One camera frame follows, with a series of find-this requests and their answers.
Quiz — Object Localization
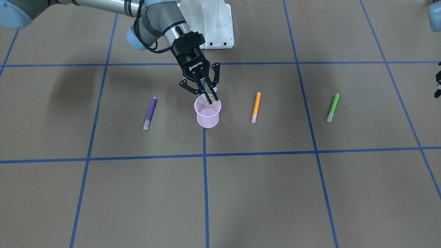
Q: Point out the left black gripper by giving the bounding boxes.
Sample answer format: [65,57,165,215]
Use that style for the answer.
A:
[434,70,441,98]

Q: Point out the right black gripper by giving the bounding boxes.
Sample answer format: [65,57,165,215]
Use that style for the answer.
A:
[171,32,221,105]

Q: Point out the green marker pen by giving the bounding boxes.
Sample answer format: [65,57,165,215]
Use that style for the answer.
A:
[326,94,340,123]

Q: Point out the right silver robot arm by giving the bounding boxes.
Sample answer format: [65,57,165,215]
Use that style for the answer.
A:
[1,0,219,105]

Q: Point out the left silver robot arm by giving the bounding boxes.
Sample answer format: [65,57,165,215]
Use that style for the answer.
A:
[428,0,441,98]

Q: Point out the pink mesh pen holder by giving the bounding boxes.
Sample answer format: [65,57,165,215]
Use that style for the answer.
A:
[194,94,222,128]

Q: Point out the orange marker pen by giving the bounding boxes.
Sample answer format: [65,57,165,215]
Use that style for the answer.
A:
[252,92,261,124]

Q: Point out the purple marker pen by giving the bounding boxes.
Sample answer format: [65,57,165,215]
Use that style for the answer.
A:
[143,97,157,131]

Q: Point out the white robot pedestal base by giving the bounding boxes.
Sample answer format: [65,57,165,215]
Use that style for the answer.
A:
[178,0,235,49]

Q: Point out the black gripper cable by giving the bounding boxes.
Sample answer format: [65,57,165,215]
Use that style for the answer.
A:
[133,0,174,54]

